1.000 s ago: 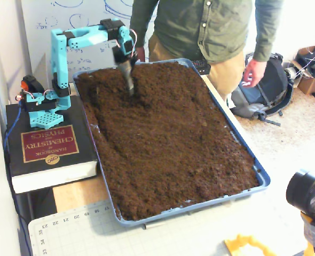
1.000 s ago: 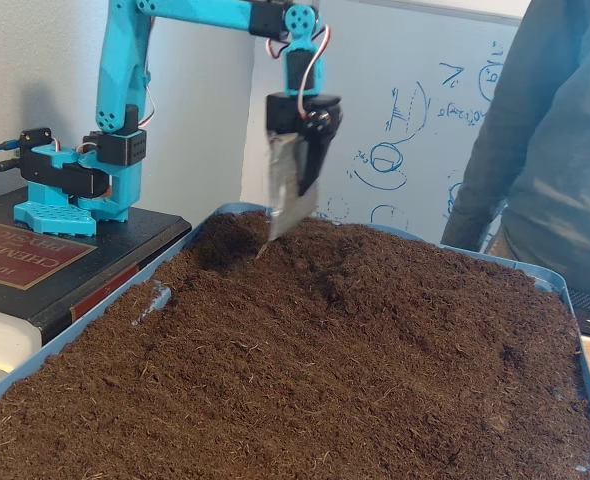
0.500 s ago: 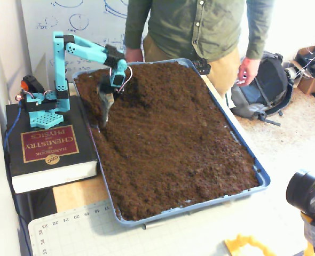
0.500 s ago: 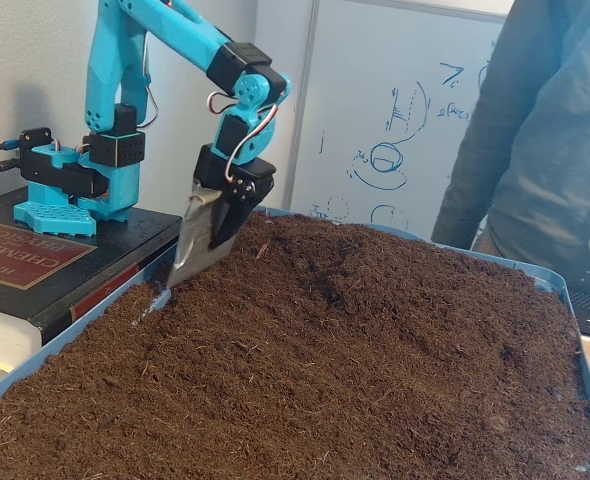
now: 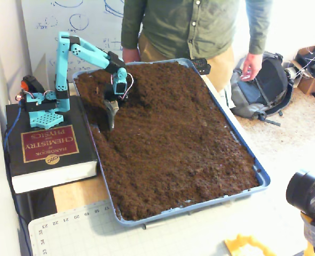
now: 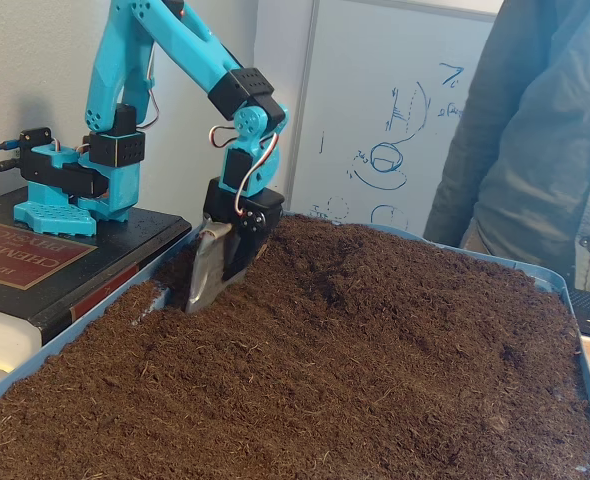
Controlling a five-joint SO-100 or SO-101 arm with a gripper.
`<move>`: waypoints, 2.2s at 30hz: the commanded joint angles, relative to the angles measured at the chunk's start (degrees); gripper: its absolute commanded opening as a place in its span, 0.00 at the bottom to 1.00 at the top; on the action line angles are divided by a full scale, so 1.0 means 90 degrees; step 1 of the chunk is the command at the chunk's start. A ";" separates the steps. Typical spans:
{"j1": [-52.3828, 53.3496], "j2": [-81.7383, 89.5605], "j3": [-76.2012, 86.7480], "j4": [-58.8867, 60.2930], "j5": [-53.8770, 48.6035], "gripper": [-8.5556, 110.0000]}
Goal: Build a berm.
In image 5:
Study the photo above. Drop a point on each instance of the black round camera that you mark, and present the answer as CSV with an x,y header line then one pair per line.
x,y
304,189

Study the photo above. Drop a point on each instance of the black chemistry physics handbook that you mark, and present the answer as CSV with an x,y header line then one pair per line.
x,y
50,144

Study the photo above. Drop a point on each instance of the person left hand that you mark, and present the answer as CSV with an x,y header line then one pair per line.
x,y
252,66

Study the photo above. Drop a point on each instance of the black perforated box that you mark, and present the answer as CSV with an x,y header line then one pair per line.
x,y
200,65

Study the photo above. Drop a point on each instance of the blue plastic tray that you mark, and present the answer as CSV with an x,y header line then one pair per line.
x,y
264,181

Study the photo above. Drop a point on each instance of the brown soil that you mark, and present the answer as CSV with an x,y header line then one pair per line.
x,y
173,146

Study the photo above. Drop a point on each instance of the grey metal bar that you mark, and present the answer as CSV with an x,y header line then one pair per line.
x,y
153,226

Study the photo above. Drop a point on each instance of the person left forearm green sleeve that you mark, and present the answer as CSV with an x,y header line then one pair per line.
x,y
259,29

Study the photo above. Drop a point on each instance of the yellow plastic bracket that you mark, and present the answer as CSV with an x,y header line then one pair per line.
x,y
243,245

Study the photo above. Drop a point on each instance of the black round device orange face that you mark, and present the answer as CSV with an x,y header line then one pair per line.
x,y
33,82

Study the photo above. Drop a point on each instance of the white grid cutting mat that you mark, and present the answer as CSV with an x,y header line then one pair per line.
x,y
93,234

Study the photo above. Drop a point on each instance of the grey black backpack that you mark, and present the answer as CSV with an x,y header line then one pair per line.
x,y
267,88

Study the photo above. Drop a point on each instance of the person right hand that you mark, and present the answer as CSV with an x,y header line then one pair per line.
x,y
131,55

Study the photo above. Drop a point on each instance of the whiteboard with blue drawings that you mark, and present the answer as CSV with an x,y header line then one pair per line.
x,y
93,16

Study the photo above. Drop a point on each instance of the brown cardboard box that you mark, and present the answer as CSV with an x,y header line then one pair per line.
x,y
308,85

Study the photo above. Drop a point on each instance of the person body green shirt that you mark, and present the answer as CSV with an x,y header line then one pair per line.
x,y
195,40

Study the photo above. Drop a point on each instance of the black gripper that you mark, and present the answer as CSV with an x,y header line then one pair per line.
x,y
110,95

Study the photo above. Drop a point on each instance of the person right forearm green sleeve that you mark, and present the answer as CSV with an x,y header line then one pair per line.
x,y
133,26

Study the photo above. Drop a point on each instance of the teal five-joint robot arm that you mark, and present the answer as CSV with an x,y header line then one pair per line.
x,y
61,66

